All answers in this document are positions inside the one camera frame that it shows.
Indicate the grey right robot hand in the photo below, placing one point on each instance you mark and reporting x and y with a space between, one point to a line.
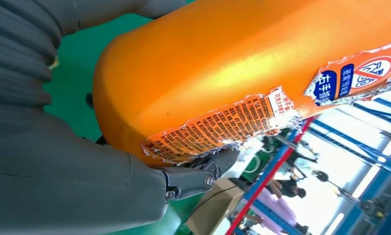
69 188

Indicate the brown cardboard carton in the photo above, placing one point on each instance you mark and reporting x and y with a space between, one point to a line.
211 207

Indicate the red metal beam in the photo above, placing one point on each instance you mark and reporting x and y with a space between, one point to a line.
270 175

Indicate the person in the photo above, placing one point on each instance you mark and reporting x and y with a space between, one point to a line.
276 204

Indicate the blue metal rack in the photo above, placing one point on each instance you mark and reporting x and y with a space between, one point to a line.
348 220

